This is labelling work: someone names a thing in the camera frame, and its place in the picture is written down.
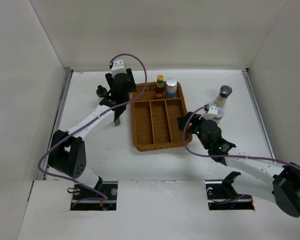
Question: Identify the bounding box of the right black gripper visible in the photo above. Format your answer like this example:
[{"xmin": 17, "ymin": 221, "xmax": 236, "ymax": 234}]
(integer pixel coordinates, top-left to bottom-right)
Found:
[{"xmin": 177, "ymin": 111, "xmax": 213, "ymax": 150}]

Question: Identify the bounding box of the black knob salt grinder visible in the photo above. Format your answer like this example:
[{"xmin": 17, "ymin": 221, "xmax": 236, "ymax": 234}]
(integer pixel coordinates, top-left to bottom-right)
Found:
[{"xmin": 96, "ymin": 85, "xmax": 108, "ymax": 98}]

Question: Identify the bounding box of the yellow cap sauce bottle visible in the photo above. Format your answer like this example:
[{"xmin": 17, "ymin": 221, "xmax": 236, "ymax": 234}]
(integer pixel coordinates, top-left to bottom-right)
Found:
[{"xmin": 154, "ymin": 74, "xmax": 165, "ymax": 99}]

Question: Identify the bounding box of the black top salt grinder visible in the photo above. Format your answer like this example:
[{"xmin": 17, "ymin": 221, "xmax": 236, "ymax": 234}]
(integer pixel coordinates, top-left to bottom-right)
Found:
[{"xmin": 213, "ymin": 85, "xmax": 233, "ymax": 108}]

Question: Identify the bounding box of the blue label pepper jar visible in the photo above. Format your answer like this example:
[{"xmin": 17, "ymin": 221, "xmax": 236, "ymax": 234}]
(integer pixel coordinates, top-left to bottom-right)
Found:
[{"xmin": 165, "ymin": 77, "xmax": 178, "ymax": 98}]

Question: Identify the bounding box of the white lid seasoning jar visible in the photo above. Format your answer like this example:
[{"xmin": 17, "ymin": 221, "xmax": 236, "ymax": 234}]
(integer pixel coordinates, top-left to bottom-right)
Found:
[{"xmin": 212, "ymin": 107, "xmax": 225, "ymax": 124}]

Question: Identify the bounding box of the white lid sauce jar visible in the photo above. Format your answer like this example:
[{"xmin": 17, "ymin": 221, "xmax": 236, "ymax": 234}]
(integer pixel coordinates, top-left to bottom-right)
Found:
[{"xmin": 112, "ymin": 118, "xmax": 121, "ymax": 127}]

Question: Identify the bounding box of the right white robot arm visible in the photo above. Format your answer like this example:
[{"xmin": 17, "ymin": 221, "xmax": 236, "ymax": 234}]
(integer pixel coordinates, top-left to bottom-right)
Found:
[{"xmin": 177, "ymin": 112, "xmax": 300, "ymax": 218}]

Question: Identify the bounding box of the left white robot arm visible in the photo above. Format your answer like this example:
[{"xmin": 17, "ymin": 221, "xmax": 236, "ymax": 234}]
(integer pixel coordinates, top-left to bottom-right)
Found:
[{"xmin": 47, "ymin": 68, "xmax": 136, "ymax": 200}]

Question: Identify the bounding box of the brown wicker organizer tray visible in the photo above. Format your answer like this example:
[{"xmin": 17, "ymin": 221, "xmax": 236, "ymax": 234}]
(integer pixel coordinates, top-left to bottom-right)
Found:
[{"xmin": 130, "ymin": 82, "xmax": 188, "ymax": 152}]

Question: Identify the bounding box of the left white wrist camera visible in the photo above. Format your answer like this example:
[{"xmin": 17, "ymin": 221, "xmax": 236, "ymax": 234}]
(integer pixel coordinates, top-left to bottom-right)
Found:
[{"xmin": 109, "ymin": 58, "xmax": 127, "ymax": 78}]

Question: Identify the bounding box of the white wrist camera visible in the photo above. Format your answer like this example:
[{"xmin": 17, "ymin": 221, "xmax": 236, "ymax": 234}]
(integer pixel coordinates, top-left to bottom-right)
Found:
[
  {"xmin": 109, "ymin": 58, "xmax": 127, "ymax": 78},
  {"xmin": 201, "ymin": 104, "xmax": 218, "ymax": 120}
]

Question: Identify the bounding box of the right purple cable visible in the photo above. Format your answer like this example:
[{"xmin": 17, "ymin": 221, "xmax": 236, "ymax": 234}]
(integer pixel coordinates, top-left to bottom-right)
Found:
[{"xmin": 182, "ymin": 104, "xmax": 300, "ymax": 179}]

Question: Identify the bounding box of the purple cable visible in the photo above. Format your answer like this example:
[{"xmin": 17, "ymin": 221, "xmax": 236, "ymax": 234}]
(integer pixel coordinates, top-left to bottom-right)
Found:
[
  {"xmin": 37, "ymin": 53, "xmax": 148, "ymax": 209},
  {"xmin": 182, "ymin": 104, "xmax": 300, "ymax": 179}
]

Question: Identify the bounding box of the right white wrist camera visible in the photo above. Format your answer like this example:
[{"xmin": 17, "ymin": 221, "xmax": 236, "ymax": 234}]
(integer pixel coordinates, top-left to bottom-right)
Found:
[{"xmin": 201, "ymin": 104, "xmax": 218, "ymax": 120}]

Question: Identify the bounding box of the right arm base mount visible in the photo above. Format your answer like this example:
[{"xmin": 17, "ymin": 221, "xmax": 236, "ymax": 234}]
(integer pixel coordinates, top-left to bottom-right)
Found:
[{"xmin": 205, "ymin": 171, "xmax": 255, "ymax": 211}]

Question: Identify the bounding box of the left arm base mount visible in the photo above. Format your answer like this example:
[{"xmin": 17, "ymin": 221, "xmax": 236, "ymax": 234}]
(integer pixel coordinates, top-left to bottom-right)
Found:
[{"xmin": 67, "ymin": 181, "xmax": 119, "ymax": 211}]

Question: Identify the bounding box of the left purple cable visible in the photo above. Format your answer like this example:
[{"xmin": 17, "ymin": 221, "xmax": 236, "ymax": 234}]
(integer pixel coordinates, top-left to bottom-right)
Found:
[{"xmin": 37, "ymin": 53, "xmax": 148, "ymax": 209}]

